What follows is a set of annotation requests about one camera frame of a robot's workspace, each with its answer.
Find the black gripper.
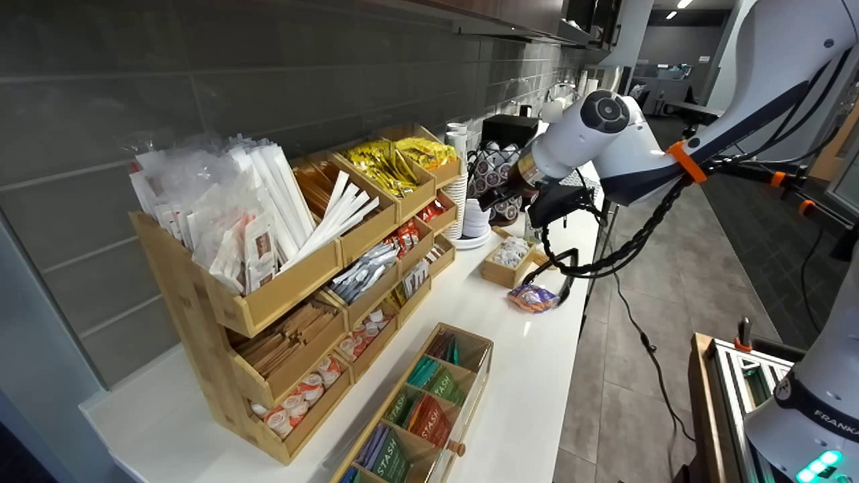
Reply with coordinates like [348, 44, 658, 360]
[493, 171, 538, 228]

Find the white cup lid stack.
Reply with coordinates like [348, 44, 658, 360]
[458, 197, 493, 241]

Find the white sugar packet pile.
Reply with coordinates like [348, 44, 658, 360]
[490, 236, 530, 269]

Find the black coffee machine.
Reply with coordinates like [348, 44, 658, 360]
[481, 114, 546, 150]

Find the small wooden packet box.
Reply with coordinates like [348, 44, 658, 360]
[476, 240, 546, 289]

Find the red ketchup packet pile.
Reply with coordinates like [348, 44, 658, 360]
[389, 218, 436, 254]
[413, 201, 450, 228]

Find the yellow mustard packet pile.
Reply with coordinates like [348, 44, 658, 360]
[392, 131, 462, 177]
[346, 138, 419, 201]

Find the purple orange snack bag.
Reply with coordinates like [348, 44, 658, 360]
[505, 283, 561, 318]

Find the white red packet pile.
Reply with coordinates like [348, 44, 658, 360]
[336, 307, 395, 363]
[248, 358, 346, 440]
[395, 257, 434, 303]

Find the wooden tea box clear lid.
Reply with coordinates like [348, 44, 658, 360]
[329, 320, 497, 483]

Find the silver packet pile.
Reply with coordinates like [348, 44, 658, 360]
[326, 240, 403, 307]

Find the white paper straw bundle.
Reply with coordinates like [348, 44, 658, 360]
[291, 169, 384, 264]

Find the dark wood upper cabinet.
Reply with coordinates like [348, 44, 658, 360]
[357, 0, 620, 48]

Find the teal tea bag stack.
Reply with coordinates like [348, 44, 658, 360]
[404, 354, 448, 389]

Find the red tea bag stack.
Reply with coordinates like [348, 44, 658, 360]
[404, 394, 456, 448]

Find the bamboo tiered organizer rack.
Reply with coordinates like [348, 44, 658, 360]
[128, 124, 466, 468]

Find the brown wooden stirrer pile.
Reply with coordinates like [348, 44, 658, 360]
[232, 299, 346, 381]

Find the blue green tea bag stack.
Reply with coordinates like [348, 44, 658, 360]
[354, 421, 413, 483]

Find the clear wrapped cutlery pile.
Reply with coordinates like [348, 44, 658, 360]
[128, 131, 319, 295]

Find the black wire pod holder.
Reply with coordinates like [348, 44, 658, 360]
[466, 142, 530, 225]

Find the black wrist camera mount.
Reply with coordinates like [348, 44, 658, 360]
[528, 182, 601, 230]

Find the orange cable strap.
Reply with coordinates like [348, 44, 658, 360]
[666, 139, 711, 187]

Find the black floor cable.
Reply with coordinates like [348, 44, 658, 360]
[612, 267, 701, 452]

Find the dark tool handle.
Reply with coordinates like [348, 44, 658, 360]
[732, 318, 757, 354]

